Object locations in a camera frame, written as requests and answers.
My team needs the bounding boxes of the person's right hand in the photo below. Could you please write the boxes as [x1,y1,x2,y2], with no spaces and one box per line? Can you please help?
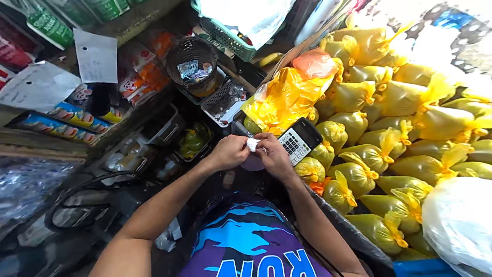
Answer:
[253,133,296,182]

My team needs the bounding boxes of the person's left hand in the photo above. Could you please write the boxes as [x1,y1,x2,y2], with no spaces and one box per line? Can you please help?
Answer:
[208,135,251,172]

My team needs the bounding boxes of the person's right forearm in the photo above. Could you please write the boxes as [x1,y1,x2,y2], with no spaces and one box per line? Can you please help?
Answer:
[284,174,369,277]

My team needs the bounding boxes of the person's left forearm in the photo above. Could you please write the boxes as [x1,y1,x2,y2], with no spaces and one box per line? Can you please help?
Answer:
[88,159,219,277]

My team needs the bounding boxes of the white paper slip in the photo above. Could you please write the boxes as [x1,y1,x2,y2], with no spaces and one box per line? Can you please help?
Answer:
[221,101,246,124]

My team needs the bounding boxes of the calculator with black display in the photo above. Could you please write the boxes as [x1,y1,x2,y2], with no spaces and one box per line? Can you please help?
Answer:
[278,117,323,167]

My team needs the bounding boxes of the pile of coins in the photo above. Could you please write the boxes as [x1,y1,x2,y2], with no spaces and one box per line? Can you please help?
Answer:
[214,85,248,124]

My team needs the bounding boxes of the black plastic crate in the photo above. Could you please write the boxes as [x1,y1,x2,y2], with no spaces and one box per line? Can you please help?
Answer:
[172,122,214,164]

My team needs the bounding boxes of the green filled plastic bags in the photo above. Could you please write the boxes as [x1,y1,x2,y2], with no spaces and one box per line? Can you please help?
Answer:
[178,122,210,160]

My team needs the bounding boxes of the yellow plastic bag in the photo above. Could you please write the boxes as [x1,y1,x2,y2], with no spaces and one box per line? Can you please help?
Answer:
[242,66,344,136]

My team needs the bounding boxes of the grey basket tray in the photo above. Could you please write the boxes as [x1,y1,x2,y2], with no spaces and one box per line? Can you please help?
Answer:
[200,77,250,128]

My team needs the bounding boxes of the wooden stick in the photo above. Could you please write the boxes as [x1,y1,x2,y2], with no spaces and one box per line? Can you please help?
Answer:
[218,62,257,95]

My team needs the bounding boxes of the dark grey plastic bin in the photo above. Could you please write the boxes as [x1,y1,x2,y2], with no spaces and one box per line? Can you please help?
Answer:
[139,103,187,145]

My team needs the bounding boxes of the banana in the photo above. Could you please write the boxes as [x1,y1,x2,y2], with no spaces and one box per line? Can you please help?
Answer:
[259,52,284,68]

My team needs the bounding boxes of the pile of banknotes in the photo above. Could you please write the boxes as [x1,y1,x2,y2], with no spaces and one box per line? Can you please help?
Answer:
[177,60,213,84]

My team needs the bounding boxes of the person's body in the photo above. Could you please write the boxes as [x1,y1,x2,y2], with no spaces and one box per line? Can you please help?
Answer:
[179,192,333,277]

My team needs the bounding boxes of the orange-pink plastic bag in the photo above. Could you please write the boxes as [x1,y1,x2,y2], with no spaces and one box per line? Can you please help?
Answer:
[293,48,336,80]

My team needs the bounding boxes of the brown woven basket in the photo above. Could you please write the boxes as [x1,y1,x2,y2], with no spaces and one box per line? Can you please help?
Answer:
[165,36,219,92]

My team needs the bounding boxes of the green plastic basket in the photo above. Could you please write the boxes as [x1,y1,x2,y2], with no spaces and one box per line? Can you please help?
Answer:
[191,0,257,62]

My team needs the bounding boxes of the cardboard-edged display table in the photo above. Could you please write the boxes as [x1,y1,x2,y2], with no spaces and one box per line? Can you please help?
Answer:
[257,0,396,277]

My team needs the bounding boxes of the clear plastic container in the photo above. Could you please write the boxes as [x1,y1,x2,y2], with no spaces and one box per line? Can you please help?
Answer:
[101,139,155,186]

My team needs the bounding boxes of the gathered white plastic scraps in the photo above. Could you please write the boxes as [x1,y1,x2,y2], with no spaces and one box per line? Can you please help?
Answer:
[155,217,183,253]

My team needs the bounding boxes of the pile of orange-white packets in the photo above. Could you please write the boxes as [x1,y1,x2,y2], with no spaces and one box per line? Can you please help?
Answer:
[118,32,175,107]

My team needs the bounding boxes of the pile of yellow knotted bags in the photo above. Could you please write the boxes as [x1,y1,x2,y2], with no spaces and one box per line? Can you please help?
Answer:
[294,21,492,264]

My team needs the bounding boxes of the translucent white plastic bag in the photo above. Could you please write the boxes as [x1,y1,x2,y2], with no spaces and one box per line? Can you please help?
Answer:
[198,0,296,51]

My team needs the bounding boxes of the wooden shelf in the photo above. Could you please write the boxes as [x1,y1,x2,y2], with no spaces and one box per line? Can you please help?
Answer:
[0,0,186,162]

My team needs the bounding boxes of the row of blue-yellow snack tubes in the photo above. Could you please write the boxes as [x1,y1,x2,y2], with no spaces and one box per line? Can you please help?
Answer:
[6,100,123,145]

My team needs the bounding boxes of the white paper with handwriting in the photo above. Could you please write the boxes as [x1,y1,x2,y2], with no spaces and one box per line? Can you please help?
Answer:
[73,28,118,84]
[0,61,82,114]

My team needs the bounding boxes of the blue plastic crate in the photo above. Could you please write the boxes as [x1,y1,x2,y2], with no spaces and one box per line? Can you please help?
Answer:
[392,258,464,277]

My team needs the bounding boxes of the large white plastic bag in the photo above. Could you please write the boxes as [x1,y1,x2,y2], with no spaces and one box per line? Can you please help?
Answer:
[422,176,492,277]

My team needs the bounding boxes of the pile of clear plastic packs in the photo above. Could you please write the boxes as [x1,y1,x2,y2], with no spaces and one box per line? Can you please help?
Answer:
[0,156,77,227]

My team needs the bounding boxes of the blue plastic piece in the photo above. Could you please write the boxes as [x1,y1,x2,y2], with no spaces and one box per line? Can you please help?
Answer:
[432,9,473,30]

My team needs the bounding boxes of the row of green bottles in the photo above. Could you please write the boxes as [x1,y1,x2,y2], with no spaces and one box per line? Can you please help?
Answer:
[24,0,148,51]

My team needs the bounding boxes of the red bottles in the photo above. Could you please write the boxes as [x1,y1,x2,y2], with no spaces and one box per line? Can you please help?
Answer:
[0,15,35,90]

